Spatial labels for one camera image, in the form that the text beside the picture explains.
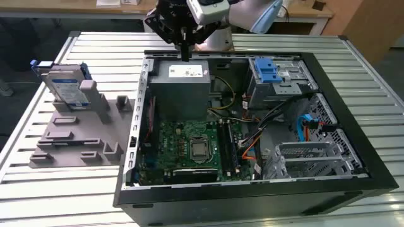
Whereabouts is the orange data cable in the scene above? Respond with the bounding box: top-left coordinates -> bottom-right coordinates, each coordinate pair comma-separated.
241,144 -> 257,161

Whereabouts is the wooden desk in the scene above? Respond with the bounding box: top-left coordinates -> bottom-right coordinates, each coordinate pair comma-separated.
0,0 -> 334,34

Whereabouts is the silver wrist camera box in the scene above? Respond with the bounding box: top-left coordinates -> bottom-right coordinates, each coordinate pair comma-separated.
185,0 -> 233,26

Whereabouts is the metal disk bay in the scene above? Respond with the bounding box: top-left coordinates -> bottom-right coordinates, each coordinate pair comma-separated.
273,141 -> 360,179

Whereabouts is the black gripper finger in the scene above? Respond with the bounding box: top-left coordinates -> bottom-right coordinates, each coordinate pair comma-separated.
185,22 -> 222,62
144,9 -> 188,62

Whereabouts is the black cable bundle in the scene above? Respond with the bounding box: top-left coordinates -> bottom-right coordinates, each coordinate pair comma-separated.
238,94 -> 304,148

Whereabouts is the blue data wire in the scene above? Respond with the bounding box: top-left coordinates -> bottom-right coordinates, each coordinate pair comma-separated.
296,113 -> 316,142

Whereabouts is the green motherboard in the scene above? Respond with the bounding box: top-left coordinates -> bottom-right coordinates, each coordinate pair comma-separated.
138,119 -> 253,185

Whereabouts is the grey power supply unit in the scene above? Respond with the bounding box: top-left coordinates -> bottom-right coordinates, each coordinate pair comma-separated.
148,59 -> 212,121

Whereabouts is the red power wire black plug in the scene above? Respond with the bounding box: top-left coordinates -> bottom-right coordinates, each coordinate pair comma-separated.
310,120 -> 337,132

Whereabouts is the wooden cabinet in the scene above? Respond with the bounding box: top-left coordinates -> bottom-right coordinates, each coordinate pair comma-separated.
321,0 -> 404,67

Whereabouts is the black chair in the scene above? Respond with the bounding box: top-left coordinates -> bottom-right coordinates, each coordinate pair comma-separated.
0,17 -> 41,71

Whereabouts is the silver CPU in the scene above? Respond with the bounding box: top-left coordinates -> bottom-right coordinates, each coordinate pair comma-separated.
190,140 -> 209,159

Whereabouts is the yellow wire bundle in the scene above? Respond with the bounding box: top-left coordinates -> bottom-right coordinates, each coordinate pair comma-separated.
209,75 -> 237,111

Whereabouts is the black RAM stick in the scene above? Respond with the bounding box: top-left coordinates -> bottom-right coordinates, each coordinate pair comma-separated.
225,119 -> 241,173

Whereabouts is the blue drive cage latch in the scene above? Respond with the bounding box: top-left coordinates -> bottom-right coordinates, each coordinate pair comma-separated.
254,58 -> 282,84

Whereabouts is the white paper sheet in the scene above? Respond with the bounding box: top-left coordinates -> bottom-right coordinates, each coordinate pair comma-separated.
96,0 -> 121,8

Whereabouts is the hard disk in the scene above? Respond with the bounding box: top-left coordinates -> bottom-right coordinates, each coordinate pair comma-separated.
29,60 -> 93,111

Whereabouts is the black open PC case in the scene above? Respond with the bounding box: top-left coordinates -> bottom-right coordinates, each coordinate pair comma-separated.
112,49 -> 398,227

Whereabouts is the black graphics card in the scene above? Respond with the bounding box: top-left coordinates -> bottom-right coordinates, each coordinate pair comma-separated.
165,166 -> 218,184

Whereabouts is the metal optical drive cage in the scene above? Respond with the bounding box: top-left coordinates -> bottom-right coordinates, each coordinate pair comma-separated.
245,56 -> 320,109

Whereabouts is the grey parts rack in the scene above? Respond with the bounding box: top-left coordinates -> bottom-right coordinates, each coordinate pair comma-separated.
28,79 -> 136,169

